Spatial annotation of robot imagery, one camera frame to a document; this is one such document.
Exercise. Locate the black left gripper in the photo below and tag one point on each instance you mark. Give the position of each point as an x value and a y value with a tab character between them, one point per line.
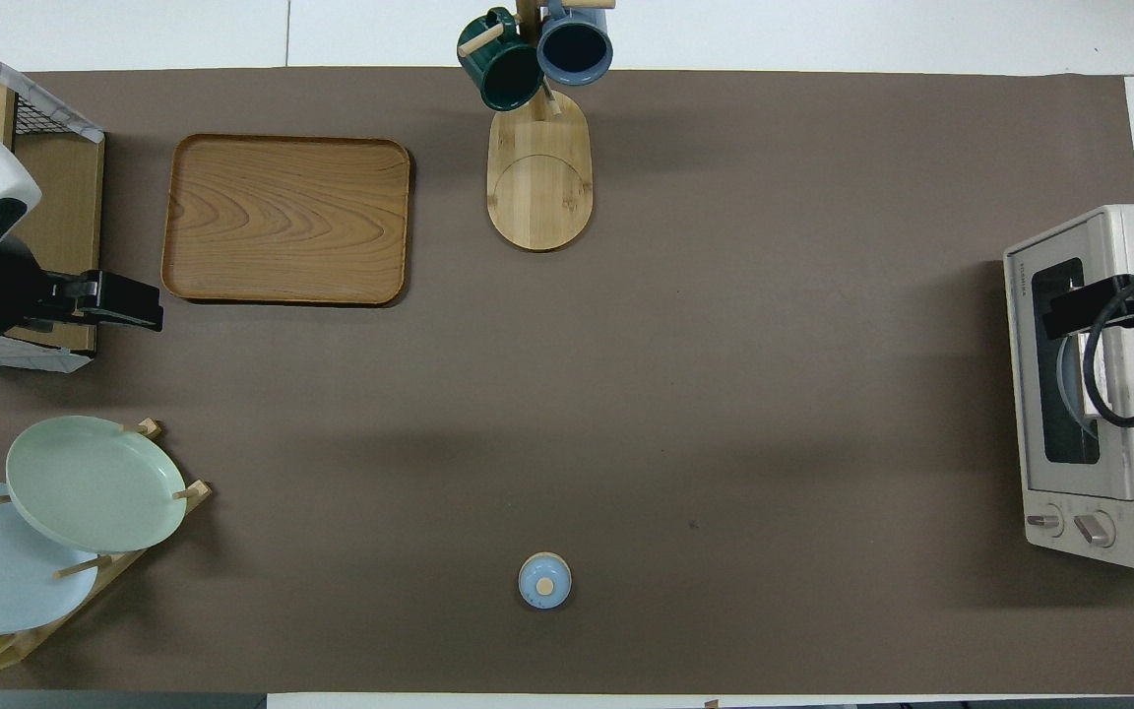
6	295

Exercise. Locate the small light blue plate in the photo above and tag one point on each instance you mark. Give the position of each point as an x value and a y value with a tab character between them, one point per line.
1067	389

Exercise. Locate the wooden serving tray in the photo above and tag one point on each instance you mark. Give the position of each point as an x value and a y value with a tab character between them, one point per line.
286	217

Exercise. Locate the pale green plate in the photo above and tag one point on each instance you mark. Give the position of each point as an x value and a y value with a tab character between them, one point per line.
90	483

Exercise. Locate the wooden plate rack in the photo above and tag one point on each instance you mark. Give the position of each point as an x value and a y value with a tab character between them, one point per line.
85	568

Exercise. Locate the wooden mug tree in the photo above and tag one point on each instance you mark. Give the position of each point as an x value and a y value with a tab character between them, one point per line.
539	187

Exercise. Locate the dark green ceramic mug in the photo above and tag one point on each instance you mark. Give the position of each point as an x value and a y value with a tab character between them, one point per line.
503	74

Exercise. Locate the brown table mat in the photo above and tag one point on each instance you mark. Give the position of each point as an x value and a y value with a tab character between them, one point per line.
577	394

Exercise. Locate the blue ceramic mug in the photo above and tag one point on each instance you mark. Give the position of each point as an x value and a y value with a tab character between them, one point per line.
575	49

